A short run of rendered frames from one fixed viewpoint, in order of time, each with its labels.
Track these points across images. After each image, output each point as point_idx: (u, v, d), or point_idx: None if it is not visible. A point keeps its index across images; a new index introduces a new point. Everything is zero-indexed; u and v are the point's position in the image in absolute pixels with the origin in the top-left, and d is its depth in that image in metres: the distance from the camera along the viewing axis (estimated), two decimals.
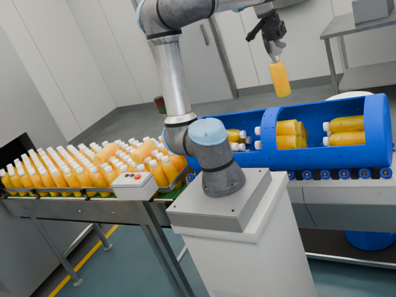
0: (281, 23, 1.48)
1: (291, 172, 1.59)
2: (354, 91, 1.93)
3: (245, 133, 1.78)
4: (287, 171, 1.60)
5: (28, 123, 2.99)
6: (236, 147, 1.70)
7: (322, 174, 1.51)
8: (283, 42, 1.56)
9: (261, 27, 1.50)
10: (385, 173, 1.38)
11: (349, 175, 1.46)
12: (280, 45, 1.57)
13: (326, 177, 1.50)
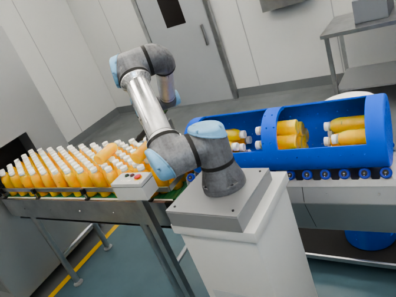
0: None
1: (291, 172, 1.58)
2: (354, 91, 1.93)
3: (246, 133, 1.78)
4: (287, 171, 1.59)
5: (28, 123, 2.99)
6: (237, 147, 1.69)
7: (322, 174, 1.51)
8: None
9: (145, 133, 1.88)
10: (385, 173, 1.38)
11: (349, 176, 1.46)
12: None
13: (326, 177, 1.50)
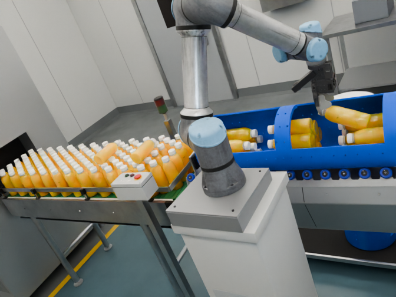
0: (334, 76, 1.38)
1: (289, 178, 1.59)
2: (354, 91, 1.93)
3: (257, 132, 1.75)
4: (293, 177, 1.58)
5: (28, 123, 2.99)
6: (248, 146, 1.66)
7: (326, 172, 1.50)
8: (330, 95, 1.46)
9: (311, 78, 1.40)
10: (385, 171, 1.38)
11: (338, 173, 1.48)
12: (327, 98, 1.47)
13: (321, 171, 1.51)
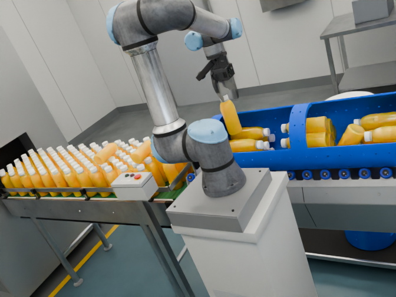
0: (229, 65, 1.56)
1: (289, 171, 1.59)
2: (354, 91, 1.93)
3: (269, 131, 1.72)
4: None
5: (28, 123, 2.99)
6: (261, 145, 1.63)
7: (323, 176, 1.51)
8: (231, 83, 1.63)
9: (210, 68, 1.57)
10: (385, 173, 1.38)
11: (349, 172, 1.46)
12: (228, 86, 1.64)
13: (328, 175, 1.50)
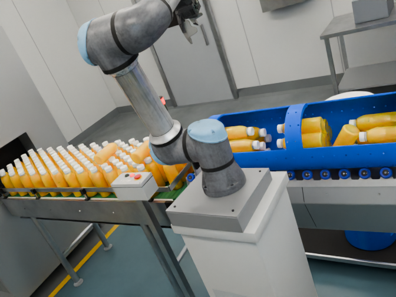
0: None
1: (286, 173, 1.60)
2: (354, 91, 1.93)
3: (265, 131, 1.72)
4: None
5: (28, 123, 2.99)
6: (257, 145, 1.64)
7: (325, 176, 1.50)
8: (198, 13, 1.48)
9: None
10: (386, 172, 1.38)
11: (346, 168, 1.46)
12: None
13: (328, 172, 1.50)
